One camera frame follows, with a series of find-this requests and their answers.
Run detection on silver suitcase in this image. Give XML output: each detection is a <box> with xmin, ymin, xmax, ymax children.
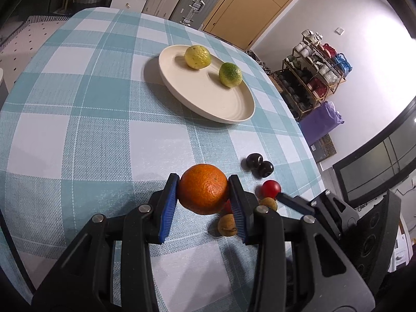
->
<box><xmin>170</xmin><ymin>0</ymin><xmax>226</xmax><ymax>30</ymax></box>

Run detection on orange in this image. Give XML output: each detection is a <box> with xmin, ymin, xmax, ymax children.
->
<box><xmin>177</xmin><ymin>163</ymin><xmax>231</xmax><ymax>216</ymax></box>

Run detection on patterned doormat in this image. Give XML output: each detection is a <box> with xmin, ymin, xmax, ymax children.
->
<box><xmin>310</xmin><ymin>134</ymin><xmax>337</xmax><ymax>163</ymax></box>

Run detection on black television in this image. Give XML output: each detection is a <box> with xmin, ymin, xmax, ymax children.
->
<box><xmin>332</xmin><ymin>96</ymin><xmax>416</xmax><ymax>209</ymax></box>

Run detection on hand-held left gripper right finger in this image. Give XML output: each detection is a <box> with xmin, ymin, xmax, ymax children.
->
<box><xmin>227</xmin><ymin>174</ymin><xmax>378</xmax><ymax>312</ymax></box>

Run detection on small tan longan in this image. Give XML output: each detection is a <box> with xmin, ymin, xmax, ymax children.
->
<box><xmin>259</xmin><ymin>197</ymin><xmax>278</xmax><ymax>212</ymax></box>

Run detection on cream round plate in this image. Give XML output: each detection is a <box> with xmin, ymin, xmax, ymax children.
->
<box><xmin>158</xmin><ymin>44</ymin><xmax>256</xmax><ymax>125</ymax></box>

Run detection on dark plum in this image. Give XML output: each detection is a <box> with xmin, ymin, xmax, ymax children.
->
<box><xmin>257</xmin><ymin>160</ymin><xmax>274</xmax><ymax>179</ymax></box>
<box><xmin>245</xmin><ymin>153</ymin><xmax>264</xmax><ymax>171</ymax></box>

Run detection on yellow green citrus fruit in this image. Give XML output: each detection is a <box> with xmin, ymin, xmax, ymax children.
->
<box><xmin>184</xmin><ymin>45</ymin><xmax>212</xmax><ymax>70</ymax></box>
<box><xmin>218</xmin><ymin>62</ymin><xmax>243</xmax><ymax>88</ymax></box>

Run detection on purple bag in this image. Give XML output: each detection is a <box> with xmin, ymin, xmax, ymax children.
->
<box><xmin>298</xmin><ymin>101</ymin><xmax>345</xmax><ymax>146</ymax></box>

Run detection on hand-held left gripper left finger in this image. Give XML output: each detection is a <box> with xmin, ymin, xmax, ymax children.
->
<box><xmin>31</xmin><ymin>172</ymin><xmax>181</xmax><ymax>312</ymax></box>

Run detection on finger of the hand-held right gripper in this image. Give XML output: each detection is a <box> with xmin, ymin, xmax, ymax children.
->
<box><xmin>276</xmin><ymin>192</ymin><xmax>317</xmax><ymax>217</ymax></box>

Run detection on black white patterned shoe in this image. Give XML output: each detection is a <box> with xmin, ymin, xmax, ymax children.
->
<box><xmin>247</xmin><ymin>49</ymin><xmax>274</xmax><ymax>75</ymax></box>

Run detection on teal checked tablecloth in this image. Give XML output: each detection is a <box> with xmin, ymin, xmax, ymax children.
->
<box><xmin>0</xmin><ymin>6</ymin><xmax>326</xmax><ymax>312</ymax></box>

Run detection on wooden door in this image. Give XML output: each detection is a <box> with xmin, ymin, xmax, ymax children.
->
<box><xmin>202</xmin><ymin>0</ymin><xmax>317</xmax><ymax>51</ymax></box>

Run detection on shoe rack with shoes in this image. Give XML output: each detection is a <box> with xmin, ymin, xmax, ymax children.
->
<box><xmin>275</xmin><ymin>29</ymin><xmax>353</xmax><ymax>121</ymax></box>

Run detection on brown round longan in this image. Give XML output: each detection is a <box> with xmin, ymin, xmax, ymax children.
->
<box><xmin>217</xmin><ymin>213</ymin><xmax>239</xmax><ymax>237</ymax></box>

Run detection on white floor mat striped edge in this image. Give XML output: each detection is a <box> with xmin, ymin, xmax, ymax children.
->
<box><xmin>0</xmin><ymin>15</ymin><xmax>70</xmax><ymax>88</ymax></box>

